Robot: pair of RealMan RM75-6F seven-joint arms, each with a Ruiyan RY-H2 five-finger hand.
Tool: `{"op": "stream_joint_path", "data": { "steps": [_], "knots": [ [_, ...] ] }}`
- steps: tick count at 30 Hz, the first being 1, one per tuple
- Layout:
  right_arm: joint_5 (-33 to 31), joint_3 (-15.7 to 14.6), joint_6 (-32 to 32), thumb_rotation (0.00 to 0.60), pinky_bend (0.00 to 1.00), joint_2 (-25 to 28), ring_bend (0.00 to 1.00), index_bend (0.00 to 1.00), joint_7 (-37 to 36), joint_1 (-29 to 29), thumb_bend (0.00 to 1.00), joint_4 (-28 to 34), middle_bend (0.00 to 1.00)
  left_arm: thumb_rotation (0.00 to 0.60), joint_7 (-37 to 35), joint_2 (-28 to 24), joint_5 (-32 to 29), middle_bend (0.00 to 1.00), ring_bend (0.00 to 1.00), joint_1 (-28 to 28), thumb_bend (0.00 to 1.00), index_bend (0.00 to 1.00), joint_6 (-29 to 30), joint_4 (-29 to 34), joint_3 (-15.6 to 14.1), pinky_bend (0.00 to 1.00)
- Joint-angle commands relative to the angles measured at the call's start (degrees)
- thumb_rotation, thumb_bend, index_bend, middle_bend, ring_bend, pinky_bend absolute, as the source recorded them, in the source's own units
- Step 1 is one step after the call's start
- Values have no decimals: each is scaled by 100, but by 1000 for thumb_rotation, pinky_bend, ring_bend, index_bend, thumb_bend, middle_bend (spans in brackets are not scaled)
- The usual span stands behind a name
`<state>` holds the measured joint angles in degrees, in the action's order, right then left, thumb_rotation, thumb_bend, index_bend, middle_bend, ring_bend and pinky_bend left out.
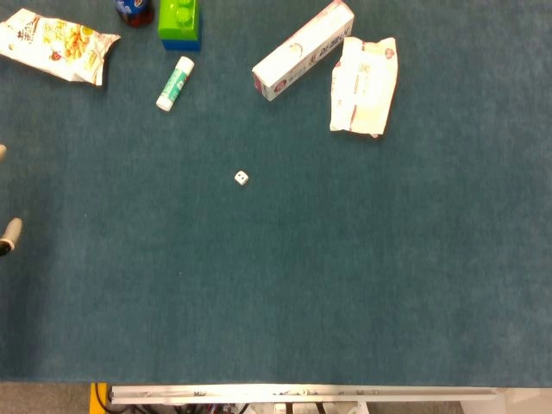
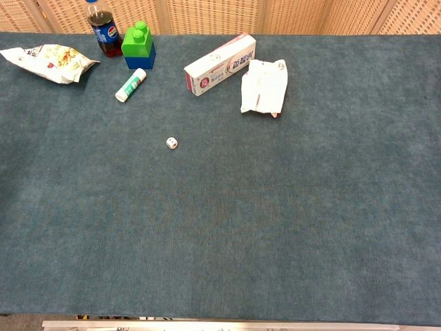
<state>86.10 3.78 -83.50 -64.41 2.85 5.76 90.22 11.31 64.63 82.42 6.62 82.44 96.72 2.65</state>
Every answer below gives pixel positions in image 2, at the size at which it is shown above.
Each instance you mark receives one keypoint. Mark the small white die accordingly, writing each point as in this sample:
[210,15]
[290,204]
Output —
[171,142]

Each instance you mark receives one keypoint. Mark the teal felt table mat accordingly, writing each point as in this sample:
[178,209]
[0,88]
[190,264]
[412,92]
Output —
[220,207]

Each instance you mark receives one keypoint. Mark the white tissue packet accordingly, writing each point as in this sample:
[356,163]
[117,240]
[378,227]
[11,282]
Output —
[263,86]

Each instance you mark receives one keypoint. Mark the white toothpaste box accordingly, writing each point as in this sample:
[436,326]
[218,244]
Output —
[217,65]

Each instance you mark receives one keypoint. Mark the white green glue stick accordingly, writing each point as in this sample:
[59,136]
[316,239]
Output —
[131,85]

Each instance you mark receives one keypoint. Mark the blue toy building block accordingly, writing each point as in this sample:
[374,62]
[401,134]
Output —
[141,59]

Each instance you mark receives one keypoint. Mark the green toy building block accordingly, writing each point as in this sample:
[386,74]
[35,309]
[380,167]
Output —
[136,42]

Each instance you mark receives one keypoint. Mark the woven rattan folding screen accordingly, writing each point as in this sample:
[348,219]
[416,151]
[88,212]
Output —
[241,15]

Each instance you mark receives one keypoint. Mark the cola bottle with blue label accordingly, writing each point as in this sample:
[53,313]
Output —
[104,32]

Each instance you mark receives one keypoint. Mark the white snack chip bag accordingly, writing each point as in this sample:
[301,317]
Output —
[51,62]

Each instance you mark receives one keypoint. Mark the aluminium frame rail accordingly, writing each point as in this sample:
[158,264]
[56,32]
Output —
[220,325]

